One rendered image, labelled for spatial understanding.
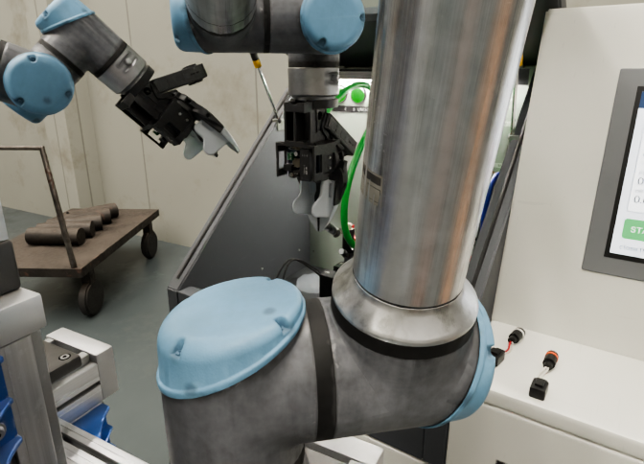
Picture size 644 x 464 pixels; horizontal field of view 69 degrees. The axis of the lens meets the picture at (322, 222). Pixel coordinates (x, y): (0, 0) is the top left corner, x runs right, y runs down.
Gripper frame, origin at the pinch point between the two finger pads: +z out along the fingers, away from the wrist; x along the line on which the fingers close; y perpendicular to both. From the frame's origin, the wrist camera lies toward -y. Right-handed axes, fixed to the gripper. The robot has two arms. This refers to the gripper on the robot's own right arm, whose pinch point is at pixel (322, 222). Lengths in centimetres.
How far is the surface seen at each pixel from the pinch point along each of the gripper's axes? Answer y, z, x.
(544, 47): -37, -28, 24
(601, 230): -29.4, 2.5, 38.6
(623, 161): -32, -9, 40
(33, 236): -72, 77, -271
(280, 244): -42, 26, -43
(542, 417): -2.8, 23.9, 36.6
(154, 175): -189, 62, -298
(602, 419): -4.8, 22.3, 43.7
